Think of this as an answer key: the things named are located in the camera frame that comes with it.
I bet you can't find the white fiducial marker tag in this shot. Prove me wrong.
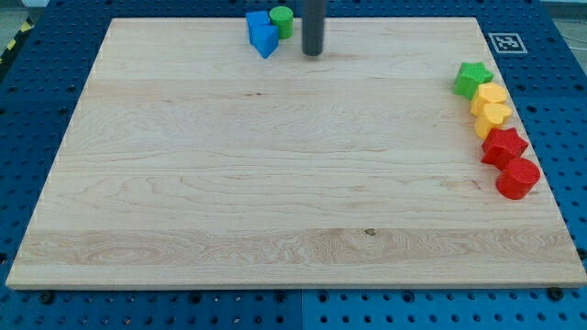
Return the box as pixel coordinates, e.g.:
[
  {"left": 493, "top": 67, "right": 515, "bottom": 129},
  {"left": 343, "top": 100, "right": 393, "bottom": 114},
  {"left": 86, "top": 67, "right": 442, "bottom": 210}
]
[{"left": 489, "top": 32, "right": 527, "bottom": 54}]

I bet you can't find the blue triangle block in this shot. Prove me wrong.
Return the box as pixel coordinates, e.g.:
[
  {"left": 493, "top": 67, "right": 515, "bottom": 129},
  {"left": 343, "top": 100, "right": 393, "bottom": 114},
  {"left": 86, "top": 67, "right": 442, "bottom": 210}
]
[{"left": 252, "top": 25, "right": 279, "bottom": 59}]

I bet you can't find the green cylinder block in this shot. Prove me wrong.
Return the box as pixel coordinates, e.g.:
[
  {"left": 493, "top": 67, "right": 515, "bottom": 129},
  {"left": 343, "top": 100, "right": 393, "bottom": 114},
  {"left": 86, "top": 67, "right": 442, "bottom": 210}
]
[{"left": 269, "top": 5, "right": 294, "bottom": 39}]

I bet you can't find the red cylinder block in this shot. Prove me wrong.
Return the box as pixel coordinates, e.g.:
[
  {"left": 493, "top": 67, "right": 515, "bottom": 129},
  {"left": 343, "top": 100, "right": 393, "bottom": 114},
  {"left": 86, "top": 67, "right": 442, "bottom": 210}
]
[{"left": 495, "top": 158, "right": 541, "bottom": 200}]

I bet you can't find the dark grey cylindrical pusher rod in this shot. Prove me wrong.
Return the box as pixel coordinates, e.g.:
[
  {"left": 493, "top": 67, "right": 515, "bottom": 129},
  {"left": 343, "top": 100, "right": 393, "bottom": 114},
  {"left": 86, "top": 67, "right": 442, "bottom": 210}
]
[{"left": 302, "top": 0, "right": 327, "bottom": 57}]

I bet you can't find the yellow pentagon block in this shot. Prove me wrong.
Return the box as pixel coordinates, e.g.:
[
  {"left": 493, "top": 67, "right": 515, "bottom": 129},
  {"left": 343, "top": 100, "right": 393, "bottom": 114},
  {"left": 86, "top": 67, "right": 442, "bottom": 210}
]
[{"left": 470, "top": 82, "right": 507, "bottom": 116}]

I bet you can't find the yellow heart block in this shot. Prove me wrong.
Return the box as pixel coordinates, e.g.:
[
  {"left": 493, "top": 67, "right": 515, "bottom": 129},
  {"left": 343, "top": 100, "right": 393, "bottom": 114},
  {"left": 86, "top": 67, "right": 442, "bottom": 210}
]
[{"left": 474, "top": 104, "right": 513, "bottom": 139}]

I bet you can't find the blue cube block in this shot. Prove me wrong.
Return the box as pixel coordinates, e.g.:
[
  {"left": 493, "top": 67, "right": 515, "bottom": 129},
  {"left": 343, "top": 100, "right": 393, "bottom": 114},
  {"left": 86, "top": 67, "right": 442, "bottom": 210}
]
[{"left": 245, "top": 10, "right": 271, "bottom": 45}]

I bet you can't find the red star block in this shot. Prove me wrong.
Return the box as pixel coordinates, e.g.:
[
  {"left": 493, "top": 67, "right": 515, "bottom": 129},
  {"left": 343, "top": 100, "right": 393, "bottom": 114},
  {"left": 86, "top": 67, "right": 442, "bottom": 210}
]
[{"left": 482, "top": 127, "right": 528, "bottom": 171}]

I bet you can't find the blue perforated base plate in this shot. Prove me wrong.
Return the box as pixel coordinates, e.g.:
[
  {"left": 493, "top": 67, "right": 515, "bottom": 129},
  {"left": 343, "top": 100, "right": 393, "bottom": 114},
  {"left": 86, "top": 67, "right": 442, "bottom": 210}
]
[{"left": 1, "top": 1, "right": 586, "bottom": 329}]

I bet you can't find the green star block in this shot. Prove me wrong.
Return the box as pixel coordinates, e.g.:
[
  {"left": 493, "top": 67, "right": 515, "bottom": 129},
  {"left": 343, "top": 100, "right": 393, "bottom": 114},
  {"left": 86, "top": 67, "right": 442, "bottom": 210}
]
[{"left": 454, "top": 62, "right": 494, "bottom": 101}]

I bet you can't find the light wooden board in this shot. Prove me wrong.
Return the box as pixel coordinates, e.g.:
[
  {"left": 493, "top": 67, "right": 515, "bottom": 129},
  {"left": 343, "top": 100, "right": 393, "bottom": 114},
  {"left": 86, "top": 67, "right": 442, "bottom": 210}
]
[{"left": 6, "top": 17, "right": 586, "bottom": 290}]

